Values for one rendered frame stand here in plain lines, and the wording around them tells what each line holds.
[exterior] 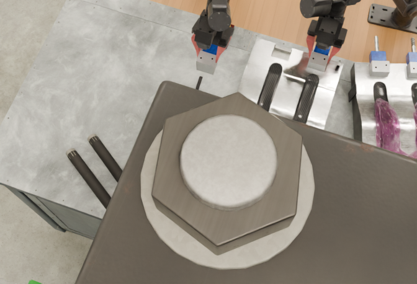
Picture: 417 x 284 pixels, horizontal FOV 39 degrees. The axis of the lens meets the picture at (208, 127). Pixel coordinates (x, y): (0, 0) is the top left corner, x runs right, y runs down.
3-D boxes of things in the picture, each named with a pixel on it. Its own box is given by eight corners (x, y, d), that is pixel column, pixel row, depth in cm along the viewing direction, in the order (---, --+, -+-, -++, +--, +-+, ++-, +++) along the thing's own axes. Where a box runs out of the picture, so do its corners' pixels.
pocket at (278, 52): (273, 49, 174) (275, 43, 171) (291, 54, 173) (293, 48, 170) (269, 62, 172) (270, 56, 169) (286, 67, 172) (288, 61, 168)
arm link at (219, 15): (238, 31, 145) (239, -13, 137) (203, 31, 145) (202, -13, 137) (236, 7, 154) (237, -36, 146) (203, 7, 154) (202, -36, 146)
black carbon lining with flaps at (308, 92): (269, 64, 170) (272, 47, 161) (323, 80, 168) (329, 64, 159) (231, 172, 158) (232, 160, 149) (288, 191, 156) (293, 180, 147)
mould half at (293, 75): (254, 52, 180) (257, 28, 167) (337, 77, 176) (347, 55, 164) (199, 203, 162) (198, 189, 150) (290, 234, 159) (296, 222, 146)
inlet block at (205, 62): (211, 31, 170) (211, 21, 165) (228, 36, 169) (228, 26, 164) (196, 69, 166) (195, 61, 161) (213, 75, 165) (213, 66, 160)
